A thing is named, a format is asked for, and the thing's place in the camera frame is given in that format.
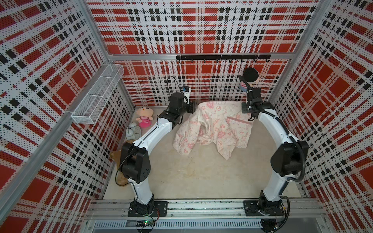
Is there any cream pink printed jacket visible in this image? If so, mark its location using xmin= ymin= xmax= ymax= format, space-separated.
xmin=173 ymin=101 xmax=254 ymax=160

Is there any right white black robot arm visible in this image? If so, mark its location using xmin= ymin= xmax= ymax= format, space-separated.
xmin=241 ymin=86 xmax=309 ymax=216

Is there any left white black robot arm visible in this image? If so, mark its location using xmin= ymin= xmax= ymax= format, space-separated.
xmin=118 ymin=86 xmax=196 ymax=216

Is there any black-haired hanging doll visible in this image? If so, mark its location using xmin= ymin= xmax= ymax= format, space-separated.
xmin=239 ymin=67 xmax=259 ymax=92

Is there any pink pig plush doll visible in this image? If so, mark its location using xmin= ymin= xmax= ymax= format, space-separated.
xmin=136 ymin=107 xmax=154 ymax=128

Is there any white alarm clock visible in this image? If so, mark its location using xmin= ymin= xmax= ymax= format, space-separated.
xmin=126 ymin=122 xmax=142 ymax=140

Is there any brown teddy bear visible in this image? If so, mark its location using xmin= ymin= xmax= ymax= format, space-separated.
xmin=110 ymin=147 xmax=129 ymax=187

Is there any green circuit board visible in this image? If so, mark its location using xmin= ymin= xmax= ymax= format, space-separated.
xmin=125 ymin=220 xmax=153 ymax=228

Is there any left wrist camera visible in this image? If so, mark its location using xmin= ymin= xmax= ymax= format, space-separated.
xmin=182 ymin=85 xmax=191 ymax=103

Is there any black hook rail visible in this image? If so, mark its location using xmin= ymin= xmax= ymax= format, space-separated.
xmin=176 ymin=54 xmax=271 ymax=61

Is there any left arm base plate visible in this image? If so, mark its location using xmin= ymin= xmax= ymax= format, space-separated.
xmin=127 ymin=200 xmax=168 ymax=217

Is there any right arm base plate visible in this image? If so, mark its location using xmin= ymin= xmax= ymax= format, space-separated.
xmin=243 ymin=200 xmax=285 ymax=216

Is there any aluminium front rail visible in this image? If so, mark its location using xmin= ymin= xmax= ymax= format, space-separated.
xmin=81 ymin=198 xmax=333 ymax=233

